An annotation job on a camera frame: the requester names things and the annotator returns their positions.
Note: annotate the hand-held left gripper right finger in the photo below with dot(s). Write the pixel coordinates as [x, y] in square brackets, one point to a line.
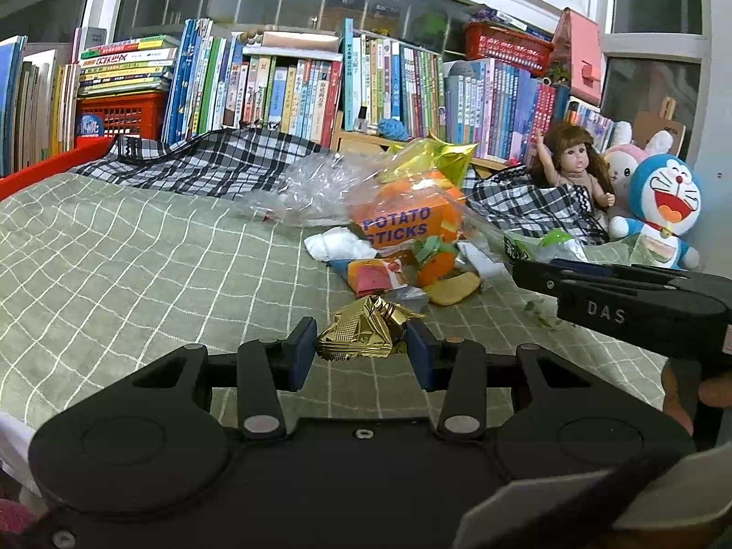
[420, 361]

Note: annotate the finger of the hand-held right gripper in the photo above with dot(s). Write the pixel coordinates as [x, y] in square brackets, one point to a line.
[537, 277]
[572, 263]

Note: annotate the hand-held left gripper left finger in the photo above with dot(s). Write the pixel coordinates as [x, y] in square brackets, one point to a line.
[303, 354]

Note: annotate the green snack wrapper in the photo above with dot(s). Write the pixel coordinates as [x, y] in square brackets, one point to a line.
[529, 246]

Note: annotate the gold foil wrapper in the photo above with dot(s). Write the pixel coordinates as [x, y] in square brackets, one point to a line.
[366, 329]

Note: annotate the orange cardboard snack box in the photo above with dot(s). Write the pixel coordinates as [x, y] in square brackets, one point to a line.
[400, 223]

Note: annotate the yellow-green snack bag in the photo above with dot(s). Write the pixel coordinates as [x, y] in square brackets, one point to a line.
[446, 157]

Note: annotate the person's right hand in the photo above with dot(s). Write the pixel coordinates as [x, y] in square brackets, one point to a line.
[679, 394]

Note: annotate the green leaf scraps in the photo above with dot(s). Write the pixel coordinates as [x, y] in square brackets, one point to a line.
[540, 311]

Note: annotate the white striped wrapper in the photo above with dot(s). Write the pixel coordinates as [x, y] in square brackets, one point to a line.
[483, 263]

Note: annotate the silver foil wrapper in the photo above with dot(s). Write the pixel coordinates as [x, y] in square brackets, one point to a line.
[412, 294]

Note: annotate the yellow cookie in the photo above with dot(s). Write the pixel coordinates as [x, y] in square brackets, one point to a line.
[454, 290]

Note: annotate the red orange snack wrapper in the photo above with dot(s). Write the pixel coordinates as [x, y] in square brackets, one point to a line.
[371, 277]

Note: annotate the brown-haired doll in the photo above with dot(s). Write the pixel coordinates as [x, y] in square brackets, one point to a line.
[575, 160]

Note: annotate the small green paper piece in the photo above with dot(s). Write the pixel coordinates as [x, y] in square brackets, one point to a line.
[432, 247]

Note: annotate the blue cat plush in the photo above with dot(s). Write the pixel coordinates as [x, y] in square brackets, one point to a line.
[663, 200]

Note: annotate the pink bunny plush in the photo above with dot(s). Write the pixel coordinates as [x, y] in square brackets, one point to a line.
[620, 163]

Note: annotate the white crumpled tissue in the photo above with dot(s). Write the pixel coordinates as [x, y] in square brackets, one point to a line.
[337, 243]

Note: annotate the row of upright books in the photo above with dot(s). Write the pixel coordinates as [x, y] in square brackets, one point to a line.
[394, 80]
[257, 91]
[31, 108]
[589, 123]
[497, 108]

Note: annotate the brown easel board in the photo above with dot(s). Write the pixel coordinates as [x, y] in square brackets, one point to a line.
[657, 126]

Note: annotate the clear plastic bag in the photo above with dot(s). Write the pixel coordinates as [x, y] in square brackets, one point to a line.
[320, 186]

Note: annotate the green checked bed sheet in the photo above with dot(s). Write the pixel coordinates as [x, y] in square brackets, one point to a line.
[143, 269]

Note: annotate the pink toy house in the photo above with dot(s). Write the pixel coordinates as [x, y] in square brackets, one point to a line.
[580, 57]

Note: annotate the blue yarn ball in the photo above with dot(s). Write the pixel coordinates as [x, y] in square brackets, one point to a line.
[393, 129]

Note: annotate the black white plaid blanket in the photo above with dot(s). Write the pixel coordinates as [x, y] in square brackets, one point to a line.
[200, 166]

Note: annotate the wooden shelf box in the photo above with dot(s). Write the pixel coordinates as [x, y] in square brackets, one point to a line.
[354, 142]

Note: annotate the red plastic basket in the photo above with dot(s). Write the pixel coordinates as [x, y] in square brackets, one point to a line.
[503, 48]

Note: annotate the red plastic crate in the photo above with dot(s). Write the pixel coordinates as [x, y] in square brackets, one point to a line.
[131, 114]

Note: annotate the white flat box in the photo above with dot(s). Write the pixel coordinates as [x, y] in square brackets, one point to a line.
[291, 44]

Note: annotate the stack of flat books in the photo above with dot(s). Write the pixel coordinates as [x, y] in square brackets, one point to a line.
[126, 68]

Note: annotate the red bed rail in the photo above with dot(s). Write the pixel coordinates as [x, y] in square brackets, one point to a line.
[40, 169]

